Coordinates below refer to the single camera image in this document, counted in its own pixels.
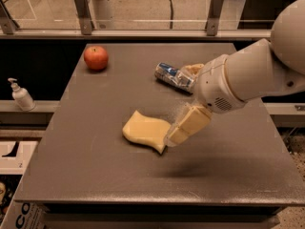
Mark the yellow wavy sponge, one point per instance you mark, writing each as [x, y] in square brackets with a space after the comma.
[144, 130]

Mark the white pump dispenser bottle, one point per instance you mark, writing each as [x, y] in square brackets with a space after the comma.
[21, 96]

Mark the crushed blue silver can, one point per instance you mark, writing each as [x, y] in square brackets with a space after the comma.
[173, 76]

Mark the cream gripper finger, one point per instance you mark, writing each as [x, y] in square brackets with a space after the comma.
[191, 71]
[190, 121]

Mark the right metal railing bracket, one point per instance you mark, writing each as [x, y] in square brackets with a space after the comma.
[214, 17]

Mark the metal railing beam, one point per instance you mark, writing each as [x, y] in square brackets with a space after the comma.
[238, 35]

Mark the red apple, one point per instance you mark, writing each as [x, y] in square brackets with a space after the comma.
[96, 58]

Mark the white pipe behind glass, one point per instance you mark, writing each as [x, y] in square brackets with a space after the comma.
[103, 14]

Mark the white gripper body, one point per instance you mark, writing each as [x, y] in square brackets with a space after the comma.
[213, 86]

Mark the far left metal bracket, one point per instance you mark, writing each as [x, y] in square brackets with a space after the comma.
[7, 24]

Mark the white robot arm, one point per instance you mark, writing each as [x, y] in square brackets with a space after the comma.
[269, 67]

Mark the metal railing bracket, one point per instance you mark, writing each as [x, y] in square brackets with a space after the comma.
[84, 16]
[214, 17]

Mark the printed cardboard box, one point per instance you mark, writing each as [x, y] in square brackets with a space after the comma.
[13, 214]

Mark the left metal railing bracket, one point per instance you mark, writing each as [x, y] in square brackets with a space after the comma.
[84, 16]

